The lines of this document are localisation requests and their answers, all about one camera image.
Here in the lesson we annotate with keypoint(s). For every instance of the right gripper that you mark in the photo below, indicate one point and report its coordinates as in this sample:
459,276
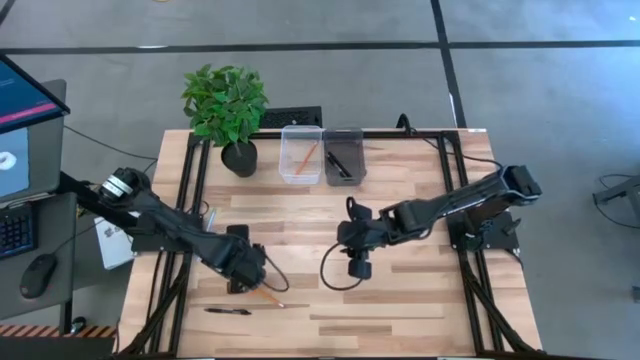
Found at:
360,235

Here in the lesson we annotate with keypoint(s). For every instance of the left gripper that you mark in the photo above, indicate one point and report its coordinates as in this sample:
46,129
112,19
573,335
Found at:
245,265

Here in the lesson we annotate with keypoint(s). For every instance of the orange pencil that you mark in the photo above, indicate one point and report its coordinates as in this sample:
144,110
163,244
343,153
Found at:
306,159
272,300

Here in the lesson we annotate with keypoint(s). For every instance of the black silver pen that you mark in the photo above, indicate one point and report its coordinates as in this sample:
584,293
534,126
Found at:
339,165

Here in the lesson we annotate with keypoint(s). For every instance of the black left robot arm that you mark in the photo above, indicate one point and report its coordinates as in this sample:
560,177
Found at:
165,217

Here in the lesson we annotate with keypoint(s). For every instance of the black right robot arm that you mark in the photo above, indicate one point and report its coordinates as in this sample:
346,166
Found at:
450,200

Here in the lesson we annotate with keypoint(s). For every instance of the blue pencil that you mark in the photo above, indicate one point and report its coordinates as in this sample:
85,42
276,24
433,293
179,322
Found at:
212,220

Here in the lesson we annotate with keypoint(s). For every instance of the grey translucent plastic bin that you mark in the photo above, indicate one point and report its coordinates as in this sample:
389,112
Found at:
355,150

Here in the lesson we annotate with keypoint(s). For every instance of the black plant pot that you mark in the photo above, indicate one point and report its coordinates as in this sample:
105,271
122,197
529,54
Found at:
240,160

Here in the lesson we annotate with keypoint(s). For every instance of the clear plastic bin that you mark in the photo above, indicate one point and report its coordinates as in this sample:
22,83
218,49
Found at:
287,150

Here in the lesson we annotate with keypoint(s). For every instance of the white paper booklet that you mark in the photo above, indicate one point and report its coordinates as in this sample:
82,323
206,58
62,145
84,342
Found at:
112,250

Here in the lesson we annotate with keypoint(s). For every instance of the black keyboard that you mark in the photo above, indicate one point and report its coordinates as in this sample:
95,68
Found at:
295,117

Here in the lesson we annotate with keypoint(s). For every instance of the green artificial plant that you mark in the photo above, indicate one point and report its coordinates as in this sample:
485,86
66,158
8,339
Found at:
225,105

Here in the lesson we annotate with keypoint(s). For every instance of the black caster wheel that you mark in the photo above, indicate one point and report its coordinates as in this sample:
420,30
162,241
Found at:
77,325

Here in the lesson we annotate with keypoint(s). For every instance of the grey desk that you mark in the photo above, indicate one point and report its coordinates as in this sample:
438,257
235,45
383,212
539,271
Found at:
60,280

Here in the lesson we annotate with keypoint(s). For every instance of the yellow black hazard strip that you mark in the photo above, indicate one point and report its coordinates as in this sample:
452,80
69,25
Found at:
50,331

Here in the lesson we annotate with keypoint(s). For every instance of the black computer mouse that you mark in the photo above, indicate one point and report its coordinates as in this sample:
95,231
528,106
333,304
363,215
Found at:
39,275

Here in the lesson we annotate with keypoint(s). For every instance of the blue backlit keyboard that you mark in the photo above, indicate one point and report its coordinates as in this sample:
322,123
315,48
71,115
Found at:
17,232

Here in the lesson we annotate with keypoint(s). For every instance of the grey computer screen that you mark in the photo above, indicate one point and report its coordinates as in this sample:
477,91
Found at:
35,160

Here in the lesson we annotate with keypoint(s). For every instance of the black floor stand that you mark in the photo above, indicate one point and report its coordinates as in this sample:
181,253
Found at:
625,192

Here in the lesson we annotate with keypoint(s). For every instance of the dark blue computer monitor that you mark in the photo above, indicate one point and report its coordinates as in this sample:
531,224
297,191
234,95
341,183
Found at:
25,95

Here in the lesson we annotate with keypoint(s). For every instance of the black aluminium table frame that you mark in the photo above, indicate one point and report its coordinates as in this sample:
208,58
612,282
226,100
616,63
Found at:
380,134

